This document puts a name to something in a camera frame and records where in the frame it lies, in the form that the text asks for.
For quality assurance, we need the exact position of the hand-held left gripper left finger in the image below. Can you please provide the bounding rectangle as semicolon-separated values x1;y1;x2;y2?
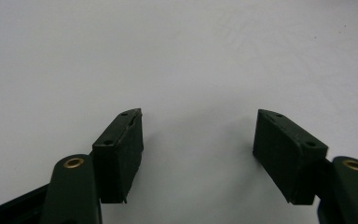
91;107;145;204

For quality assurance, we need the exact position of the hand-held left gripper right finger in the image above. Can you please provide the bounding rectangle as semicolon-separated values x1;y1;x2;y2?
252;108;330;206

